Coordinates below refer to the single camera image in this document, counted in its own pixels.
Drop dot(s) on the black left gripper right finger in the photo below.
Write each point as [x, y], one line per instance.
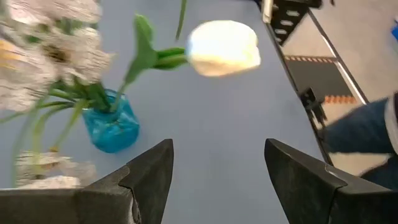
[326, 202]

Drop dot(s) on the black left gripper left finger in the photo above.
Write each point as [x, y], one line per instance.
[93, 205]

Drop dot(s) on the white blossom spray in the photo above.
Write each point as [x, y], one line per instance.
[46, 168]
[71, 53]

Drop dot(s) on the white tulip green leaves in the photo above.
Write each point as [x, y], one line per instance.
[224, 46]

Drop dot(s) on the blue patterned glass vase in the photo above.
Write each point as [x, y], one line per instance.
[109, 133]

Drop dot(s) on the person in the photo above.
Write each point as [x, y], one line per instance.
[357, 130]

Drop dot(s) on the black floor mat orange stripes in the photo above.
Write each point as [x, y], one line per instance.
[320, 77]

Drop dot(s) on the black table edge frame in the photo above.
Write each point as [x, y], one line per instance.
[289, 71]

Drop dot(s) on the black perforated metal bracket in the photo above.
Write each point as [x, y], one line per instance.
[287, 21]

